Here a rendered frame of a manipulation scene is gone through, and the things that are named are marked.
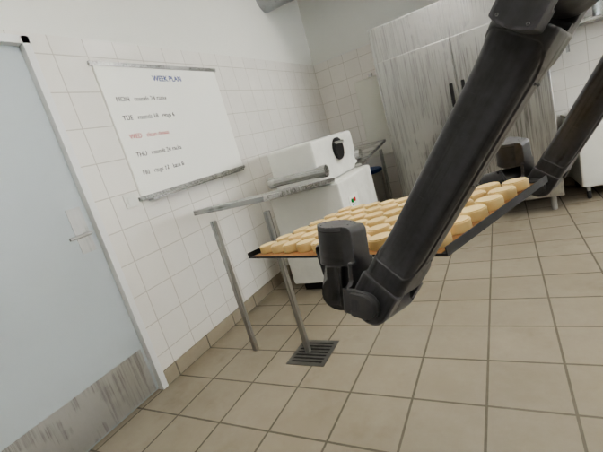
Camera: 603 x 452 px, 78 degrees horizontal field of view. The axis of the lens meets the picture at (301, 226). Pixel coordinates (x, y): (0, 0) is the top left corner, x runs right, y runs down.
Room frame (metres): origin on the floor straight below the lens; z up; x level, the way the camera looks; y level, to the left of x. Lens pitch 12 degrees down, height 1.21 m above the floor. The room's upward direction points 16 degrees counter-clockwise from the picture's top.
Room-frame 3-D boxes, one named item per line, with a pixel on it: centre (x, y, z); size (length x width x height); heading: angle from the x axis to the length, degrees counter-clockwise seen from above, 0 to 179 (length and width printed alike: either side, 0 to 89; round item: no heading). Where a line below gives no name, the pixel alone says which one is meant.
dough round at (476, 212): (0.64, -0.30, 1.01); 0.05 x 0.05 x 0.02
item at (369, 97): (4.74, -1.30, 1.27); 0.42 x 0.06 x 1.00; 59
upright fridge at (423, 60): (3.82, -1.92, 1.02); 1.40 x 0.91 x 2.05; 59
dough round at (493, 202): (0.67, -0.35, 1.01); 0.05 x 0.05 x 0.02
